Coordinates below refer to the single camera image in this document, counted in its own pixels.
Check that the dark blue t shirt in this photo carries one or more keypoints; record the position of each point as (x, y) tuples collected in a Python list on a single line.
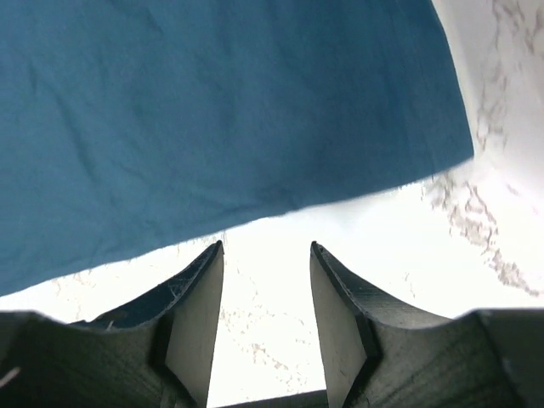
[(128, 126)]

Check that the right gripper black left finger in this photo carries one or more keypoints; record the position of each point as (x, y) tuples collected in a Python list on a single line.
[(156, 350)]

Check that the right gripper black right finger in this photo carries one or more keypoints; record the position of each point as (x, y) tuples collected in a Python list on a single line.
[(376, 350)]

